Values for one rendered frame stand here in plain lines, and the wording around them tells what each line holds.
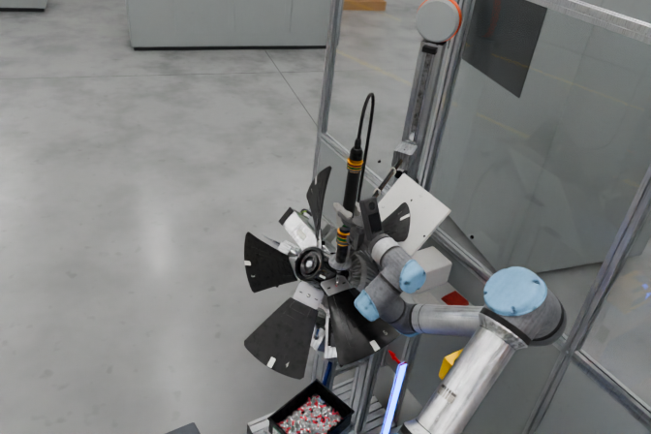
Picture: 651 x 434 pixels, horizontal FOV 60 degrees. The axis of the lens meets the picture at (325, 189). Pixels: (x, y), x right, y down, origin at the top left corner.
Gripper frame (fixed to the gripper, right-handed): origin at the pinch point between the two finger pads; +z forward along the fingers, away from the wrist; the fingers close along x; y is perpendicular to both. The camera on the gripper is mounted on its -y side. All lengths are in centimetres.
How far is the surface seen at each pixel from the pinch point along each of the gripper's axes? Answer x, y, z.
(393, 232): 13.6, 8.9, -9.2
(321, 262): -3.2, 23.9, 2.6
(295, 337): -13.3, 47.8, -3.2
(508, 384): 70, 85, -32
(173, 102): 73, 152, 396
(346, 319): -4.3, 31.5, -15.8
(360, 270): 12.2, 31.7, 0.9
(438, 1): 56, -45, 37
